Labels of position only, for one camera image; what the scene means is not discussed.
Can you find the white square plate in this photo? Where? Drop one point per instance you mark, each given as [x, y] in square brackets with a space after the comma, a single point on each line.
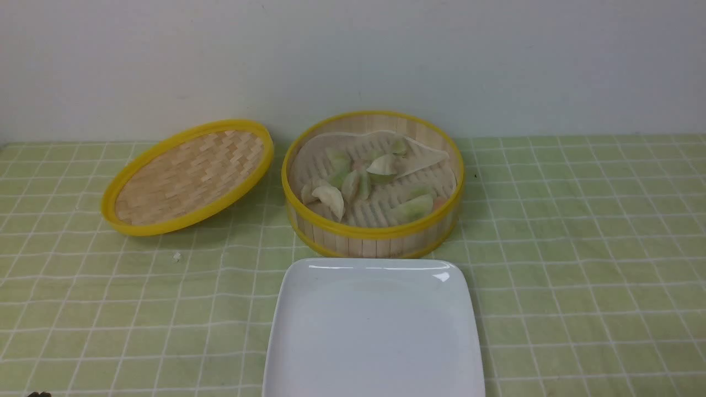
[373, 327]

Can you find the pale green dumpling centre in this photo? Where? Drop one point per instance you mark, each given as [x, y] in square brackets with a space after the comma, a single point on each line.
[356, 186]

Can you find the pale green dumpling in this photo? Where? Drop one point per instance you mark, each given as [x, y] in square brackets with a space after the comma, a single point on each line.
[356, 186]
[419, 190]

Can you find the yellow rimmed bamboo steamer basket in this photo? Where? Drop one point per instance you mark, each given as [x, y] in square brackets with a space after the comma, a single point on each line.
[410, 240]

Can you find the white steamer liner cloth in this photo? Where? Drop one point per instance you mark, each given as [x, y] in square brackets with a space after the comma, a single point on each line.
[421, 165]

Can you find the white dumpling left edge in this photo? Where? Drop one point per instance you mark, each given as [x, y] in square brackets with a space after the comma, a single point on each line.
[307, 193]

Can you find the small green dumpling top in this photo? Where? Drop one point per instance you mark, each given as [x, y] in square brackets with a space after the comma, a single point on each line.
[399, 147]

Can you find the pale green dumpling right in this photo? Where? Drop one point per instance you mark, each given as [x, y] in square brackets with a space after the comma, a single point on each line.
[419, 190]

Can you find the yellow rimmed bamboo steamer lid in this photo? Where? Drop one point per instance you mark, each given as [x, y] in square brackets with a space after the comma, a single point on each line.
[188, 177]

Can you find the green checkered tablecloth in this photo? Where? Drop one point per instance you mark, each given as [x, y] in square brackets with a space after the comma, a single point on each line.
[584, 257]

